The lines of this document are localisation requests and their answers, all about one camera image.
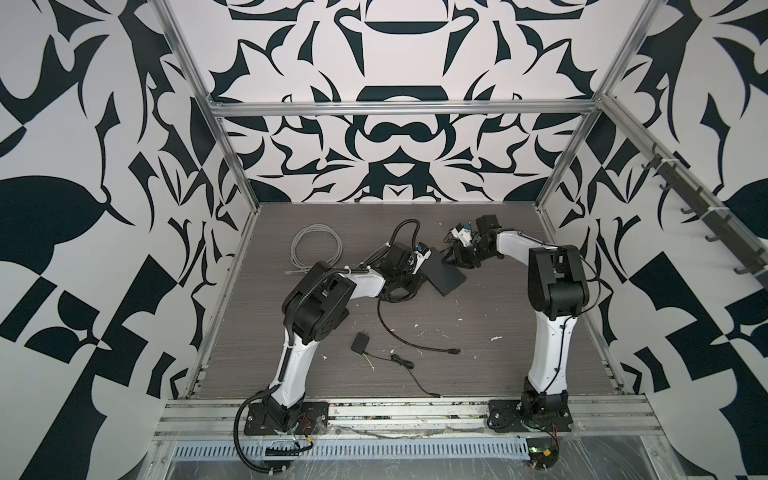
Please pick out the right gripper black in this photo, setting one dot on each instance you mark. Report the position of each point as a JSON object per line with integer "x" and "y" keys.
{"x": 459, "y": 259}

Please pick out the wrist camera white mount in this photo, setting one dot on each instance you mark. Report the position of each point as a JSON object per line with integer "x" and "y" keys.
{"x": 463, "y": 233}
{"x": 421, "y": 253}

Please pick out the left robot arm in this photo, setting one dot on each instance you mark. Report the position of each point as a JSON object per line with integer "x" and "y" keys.
{"x": 314, "y": 309}

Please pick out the front aluminium rail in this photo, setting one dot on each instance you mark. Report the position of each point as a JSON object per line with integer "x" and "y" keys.
{"x": 395, "y": 417}

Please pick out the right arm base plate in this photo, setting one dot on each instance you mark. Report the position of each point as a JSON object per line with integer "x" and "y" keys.
{"x": 548, "y": 414}

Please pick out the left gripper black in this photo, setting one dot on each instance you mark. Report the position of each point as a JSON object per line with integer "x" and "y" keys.
{"x": 422, "y": 276}

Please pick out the wall hook rack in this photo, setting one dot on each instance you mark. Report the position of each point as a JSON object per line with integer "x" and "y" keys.
{"x": 701, "y": 204}

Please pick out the aluminium frame crossbar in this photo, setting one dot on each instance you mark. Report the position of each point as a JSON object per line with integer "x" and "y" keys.
{"x": 400, "y": 107}

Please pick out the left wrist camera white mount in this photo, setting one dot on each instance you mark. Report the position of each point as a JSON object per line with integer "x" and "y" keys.
{"x": 421, "y": 253}

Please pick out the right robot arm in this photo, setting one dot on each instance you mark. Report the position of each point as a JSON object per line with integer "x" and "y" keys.
{"x": 558, "y": 292}

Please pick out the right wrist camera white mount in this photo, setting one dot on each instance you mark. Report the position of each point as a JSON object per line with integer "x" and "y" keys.
{"x": 463, "y": 233}

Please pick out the white slotted cable duct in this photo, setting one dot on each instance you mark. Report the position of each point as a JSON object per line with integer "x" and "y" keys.
{"x": 394, "y": 449}

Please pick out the black network switch box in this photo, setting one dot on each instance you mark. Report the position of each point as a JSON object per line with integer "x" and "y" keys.
{"x": 444, "y": 278}

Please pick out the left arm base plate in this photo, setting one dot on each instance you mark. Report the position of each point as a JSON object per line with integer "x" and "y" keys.
{"x": 269, "y": 417}

